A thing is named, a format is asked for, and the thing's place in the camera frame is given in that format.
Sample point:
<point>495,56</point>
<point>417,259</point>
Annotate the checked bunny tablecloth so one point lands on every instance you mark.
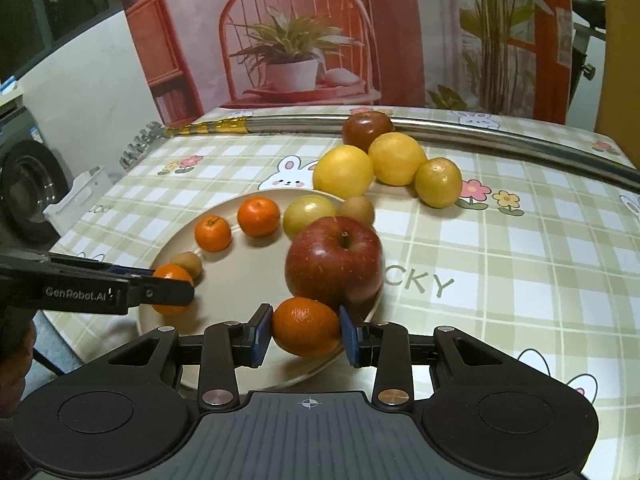
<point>535,261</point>

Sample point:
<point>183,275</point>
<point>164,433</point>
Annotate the printed backdrop poster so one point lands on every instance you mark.
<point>505,57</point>

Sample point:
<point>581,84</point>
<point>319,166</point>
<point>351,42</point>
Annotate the large yellow citrus front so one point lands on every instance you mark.
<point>344,171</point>

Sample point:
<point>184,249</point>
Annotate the white plastic holder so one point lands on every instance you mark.
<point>85,192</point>

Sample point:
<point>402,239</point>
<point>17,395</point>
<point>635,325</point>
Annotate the orange mandarin on table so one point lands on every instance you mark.
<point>175,298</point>

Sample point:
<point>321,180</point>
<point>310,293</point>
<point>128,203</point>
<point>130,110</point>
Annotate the yellow-green fruit on plate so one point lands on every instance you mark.
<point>305,210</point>

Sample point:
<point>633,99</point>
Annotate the black exercise bike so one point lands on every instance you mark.
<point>593,12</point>

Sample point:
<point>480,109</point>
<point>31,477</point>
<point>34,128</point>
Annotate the red apple on plate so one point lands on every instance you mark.
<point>337,261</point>

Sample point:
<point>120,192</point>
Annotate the left hand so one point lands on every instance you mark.
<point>13,372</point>

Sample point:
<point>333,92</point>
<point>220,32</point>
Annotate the orange mandarin on plate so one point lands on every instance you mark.
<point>213,234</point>

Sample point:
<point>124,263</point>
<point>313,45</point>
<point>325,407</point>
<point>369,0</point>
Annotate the yellow citrus rear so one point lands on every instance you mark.
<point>396,157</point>

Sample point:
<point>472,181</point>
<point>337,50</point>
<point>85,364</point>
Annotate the tiny orange mandarin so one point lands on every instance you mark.
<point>306,328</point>

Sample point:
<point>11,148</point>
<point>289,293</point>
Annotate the dark red apple rear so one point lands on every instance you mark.
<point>363,128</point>

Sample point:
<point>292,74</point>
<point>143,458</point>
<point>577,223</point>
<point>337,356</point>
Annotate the brown kiwi on plate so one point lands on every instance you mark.
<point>189,261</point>

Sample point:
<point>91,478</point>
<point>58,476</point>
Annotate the telescopic metal rake pole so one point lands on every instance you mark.
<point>445,134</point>

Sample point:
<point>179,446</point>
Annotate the beige round plate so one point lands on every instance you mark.
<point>234,282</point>

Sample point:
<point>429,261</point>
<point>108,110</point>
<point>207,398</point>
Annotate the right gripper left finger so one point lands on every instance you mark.
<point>220,351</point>

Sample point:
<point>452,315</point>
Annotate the yellow-green small citrus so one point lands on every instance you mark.
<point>438,182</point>

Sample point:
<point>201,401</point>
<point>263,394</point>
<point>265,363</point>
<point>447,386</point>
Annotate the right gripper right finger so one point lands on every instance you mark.
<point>389,348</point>

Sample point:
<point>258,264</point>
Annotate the black washing machine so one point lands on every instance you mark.
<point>32,178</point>

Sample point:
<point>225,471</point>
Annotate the small brown fruit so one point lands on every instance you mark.
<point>359,208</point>

